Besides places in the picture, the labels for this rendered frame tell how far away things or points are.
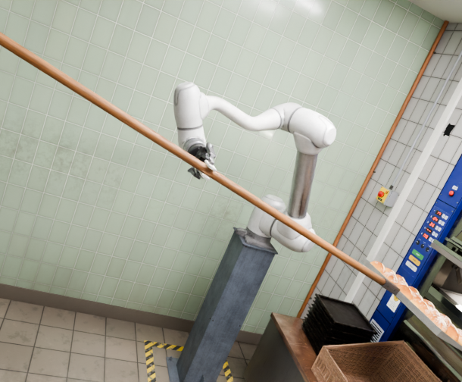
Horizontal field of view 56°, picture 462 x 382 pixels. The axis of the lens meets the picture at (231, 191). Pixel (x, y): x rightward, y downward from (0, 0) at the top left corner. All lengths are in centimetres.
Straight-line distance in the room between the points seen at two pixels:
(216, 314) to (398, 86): 187
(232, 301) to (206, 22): 157
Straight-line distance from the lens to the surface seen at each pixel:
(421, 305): 196
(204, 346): 269
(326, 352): 239
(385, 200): 292
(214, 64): 266
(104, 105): 136
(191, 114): 168
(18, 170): 277
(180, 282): 309
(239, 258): 241
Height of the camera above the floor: 180
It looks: 14 degrees down
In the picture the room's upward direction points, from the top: 23 degrees clockwise
